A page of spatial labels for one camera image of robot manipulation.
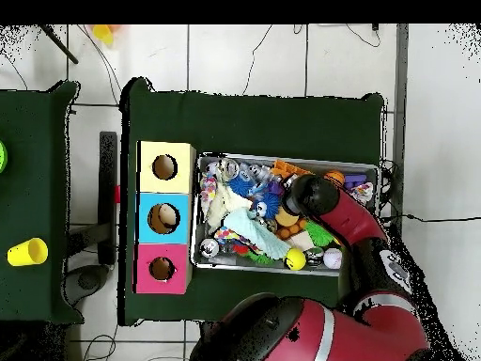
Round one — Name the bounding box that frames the colourful polka-dot cloth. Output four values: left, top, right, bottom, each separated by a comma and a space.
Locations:
213, 226, 260, 253
199, 174, 219, 206

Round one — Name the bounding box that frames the mint green cloth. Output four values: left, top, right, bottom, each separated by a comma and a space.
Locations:
224, 208, 292, 260

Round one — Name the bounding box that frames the shallow metal mesh bin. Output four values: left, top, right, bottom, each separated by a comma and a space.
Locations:
189, 151, 380, 279

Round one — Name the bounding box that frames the wooden box with three holes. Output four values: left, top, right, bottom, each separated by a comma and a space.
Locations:
133, 140, 197, 295

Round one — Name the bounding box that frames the cream white cloth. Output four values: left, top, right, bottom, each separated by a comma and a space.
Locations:
207, 183, 254, 230

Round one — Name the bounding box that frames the orange plastic building block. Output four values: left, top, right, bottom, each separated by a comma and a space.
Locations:
271, 159, 313, 180

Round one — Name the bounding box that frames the dark green table cloth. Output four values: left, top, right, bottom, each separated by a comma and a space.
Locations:
118, 76, 385, 334
0, 80, 85, 324

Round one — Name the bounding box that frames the yellow smiley ball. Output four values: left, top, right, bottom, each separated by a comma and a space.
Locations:
284, 247, 307, 271

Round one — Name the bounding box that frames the green tentacle puffer ball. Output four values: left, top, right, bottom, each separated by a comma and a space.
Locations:
303, 220, 335, 247

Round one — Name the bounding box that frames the white baseball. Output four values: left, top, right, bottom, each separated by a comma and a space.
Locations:
322, 247, 343, 271

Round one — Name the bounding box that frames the black flat panel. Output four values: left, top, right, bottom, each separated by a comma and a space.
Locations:
98, 131, 118, 266

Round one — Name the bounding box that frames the yellow plastic cup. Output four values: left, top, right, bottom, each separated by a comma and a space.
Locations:
6, 237, 49, 267
91, 24, 115, 47

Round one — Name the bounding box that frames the black rod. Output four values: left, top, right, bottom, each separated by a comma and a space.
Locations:
39, 24, 80, 65

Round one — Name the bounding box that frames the black cable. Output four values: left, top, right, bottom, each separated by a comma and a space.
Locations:
379, 212, 481, 224

